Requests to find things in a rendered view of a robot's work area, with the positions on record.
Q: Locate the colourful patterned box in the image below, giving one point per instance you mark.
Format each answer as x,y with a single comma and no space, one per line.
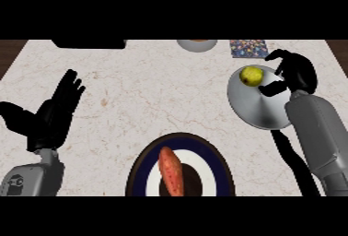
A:
248,48

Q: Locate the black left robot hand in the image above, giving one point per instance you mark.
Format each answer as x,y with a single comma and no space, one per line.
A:
49,120

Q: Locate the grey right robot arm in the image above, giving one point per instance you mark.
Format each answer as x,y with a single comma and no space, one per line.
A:
322,132

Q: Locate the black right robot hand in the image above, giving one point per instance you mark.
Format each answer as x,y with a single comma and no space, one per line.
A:
298,73

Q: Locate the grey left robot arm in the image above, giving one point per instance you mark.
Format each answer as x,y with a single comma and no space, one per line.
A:
31,178

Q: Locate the grey bowl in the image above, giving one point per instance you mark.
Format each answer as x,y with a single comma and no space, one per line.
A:
196,45

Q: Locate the blue-rimmed white plate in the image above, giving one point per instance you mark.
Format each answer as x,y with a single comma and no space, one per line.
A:
208,166

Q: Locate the orange sweet potato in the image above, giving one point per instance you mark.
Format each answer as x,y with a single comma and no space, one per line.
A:
171,172

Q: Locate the black appliance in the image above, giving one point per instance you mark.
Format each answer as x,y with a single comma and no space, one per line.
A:
89,43

